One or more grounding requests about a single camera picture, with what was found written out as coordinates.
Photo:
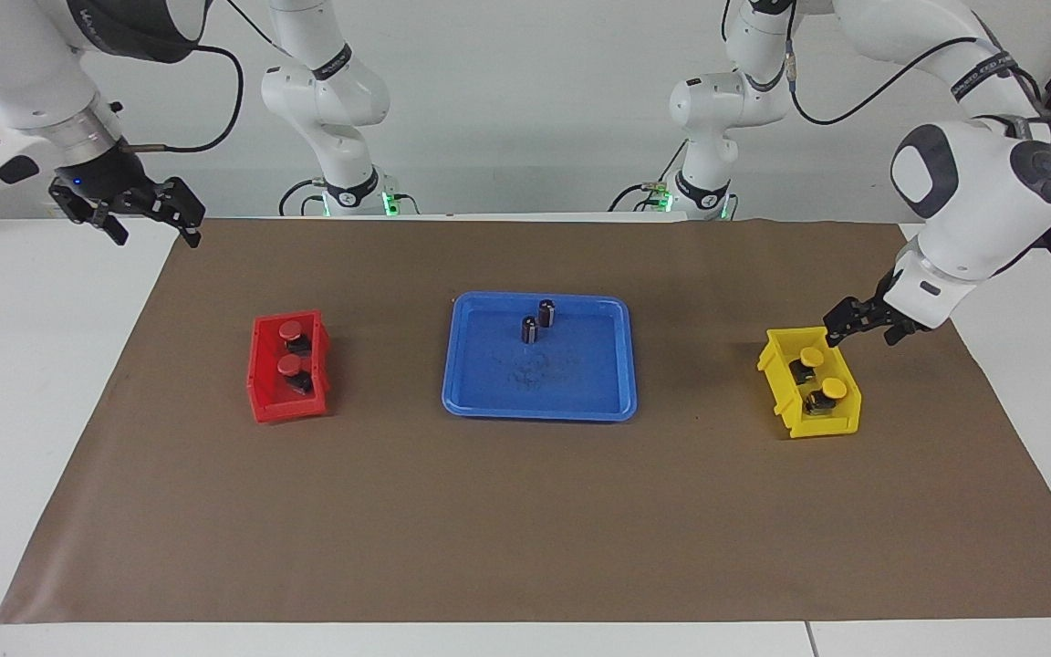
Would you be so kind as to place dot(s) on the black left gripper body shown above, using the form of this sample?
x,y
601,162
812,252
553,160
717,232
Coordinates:
x,y
881,318

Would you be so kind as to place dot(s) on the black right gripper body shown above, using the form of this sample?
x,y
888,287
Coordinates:
x,y
101,187

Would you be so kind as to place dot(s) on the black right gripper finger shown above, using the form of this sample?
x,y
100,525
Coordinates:
x,y
183,210
112,225

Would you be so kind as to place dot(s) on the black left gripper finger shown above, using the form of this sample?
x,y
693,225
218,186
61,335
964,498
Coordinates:
x,y
898,333
842,321

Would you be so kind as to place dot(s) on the yellow push button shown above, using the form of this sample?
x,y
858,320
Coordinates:
x,y
813,356
834,388

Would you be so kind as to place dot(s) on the red push button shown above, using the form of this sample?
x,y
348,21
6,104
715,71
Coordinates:
x,y
288,364
289,328

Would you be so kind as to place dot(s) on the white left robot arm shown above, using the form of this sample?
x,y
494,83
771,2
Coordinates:
x,y
982,210

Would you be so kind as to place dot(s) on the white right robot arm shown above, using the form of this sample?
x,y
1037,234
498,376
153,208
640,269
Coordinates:
x,y
24,73

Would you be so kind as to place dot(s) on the yellow plastic storage bin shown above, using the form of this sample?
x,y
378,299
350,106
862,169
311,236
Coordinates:
x,y
822,424

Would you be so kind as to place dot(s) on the red plastic storage bin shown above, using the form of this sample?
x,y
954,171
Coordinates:
x,y
284,411

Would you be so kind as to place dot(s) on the blue plastic tray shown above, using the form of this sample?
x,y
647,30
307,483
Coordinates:
x,y
580,383

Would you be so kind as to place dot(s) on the black cylindrical capacitor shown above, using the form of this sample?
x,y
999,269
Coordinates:
x,y
530,330
546,313

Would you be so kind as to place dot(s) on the brown paper table mat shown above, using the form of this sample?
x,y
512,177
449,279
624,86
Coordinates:
x,y
525,529

